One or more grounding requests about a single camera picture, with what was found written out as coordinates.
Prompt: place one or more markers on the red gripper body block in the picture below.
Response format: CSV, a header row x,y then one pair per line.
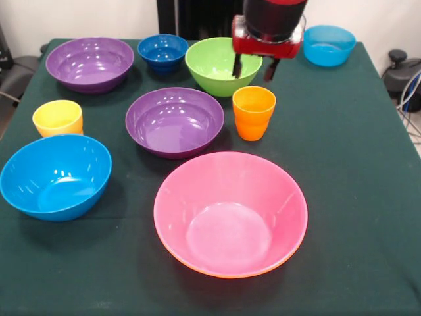
x,y
266,48

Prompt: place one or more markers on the small dark blue bowl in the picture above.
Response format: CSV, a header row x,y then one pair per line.
x,y
162,56

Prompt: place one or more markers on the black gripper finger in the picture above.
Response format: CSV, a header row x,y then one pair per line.
x,y
271,70
237,66

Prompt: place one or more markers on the yellow plastic cup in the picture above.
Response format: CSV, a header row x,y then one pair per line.
x,y
57,118

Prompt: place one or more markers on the green plastic bowl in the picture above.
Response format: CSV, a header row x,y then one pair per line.
x,y
210,66

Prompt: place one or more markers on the light blue plastic bowl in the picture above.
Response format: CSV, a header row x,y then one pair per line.
x,y
56,177

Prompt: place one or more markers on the pink plastic bowl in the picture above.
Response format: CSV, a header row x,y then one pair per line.
x,y
230,184

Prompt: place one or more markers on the dark green table cloth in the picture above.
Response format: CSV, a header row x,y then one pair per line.
x,y
345,197

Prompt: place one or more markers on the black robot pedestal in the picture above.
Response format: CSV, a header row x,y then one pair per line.
x,y
204,16

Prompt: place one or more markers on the orange plastic bowl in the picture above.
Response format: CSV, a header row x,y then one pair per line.
x,y
230,276

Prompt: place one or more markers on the orange plastic cup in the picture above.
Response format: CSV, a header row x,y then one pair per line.
x,y
253,121

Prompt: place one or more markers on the purple plastic bowl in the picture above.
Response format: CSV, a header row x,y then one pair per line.
x,y
174,125
89,69

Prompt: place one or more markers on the light blue plastic cup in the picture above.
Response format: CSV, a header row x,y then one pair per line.
x,y
329,49

